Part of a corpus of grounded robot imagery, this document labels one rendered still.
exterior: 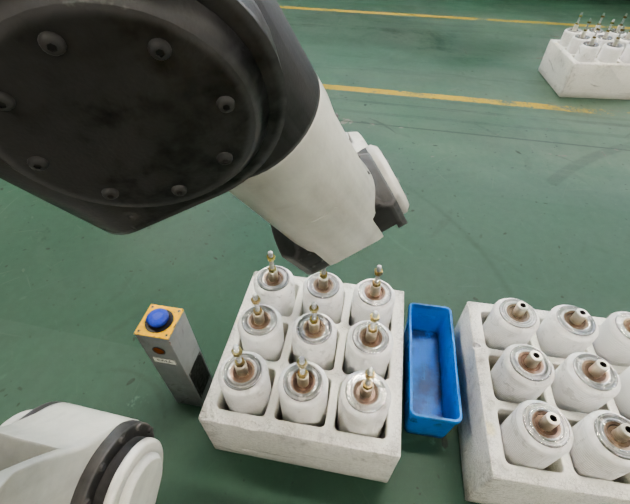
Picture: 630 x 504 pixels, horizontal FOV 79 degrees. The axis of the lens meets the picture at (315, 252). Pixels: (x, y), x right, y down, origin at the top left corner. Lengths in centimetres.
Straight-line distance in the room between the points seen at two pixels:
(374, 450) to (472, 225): 96
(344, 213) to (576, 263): 130
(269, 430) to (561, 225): 127
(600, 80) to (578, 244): 132
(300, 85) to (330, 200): 8
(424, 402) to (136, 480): 70
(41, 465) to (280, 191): 36
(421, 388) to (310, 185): 87
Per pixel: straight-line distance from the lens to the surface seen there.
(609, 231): 174
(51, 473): 50
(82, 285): 141
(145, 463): 56
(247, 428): 82
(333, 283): 89
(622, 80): 279
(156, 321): 79
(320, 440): 80
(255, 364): 78
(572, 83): 268
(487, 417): 88
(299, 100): 21
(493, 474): 84
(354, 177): 27
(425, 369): 109
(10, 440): 55
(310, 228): 28
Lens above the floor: 94
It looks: 46 degrees down
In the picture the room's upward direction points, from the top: straight up
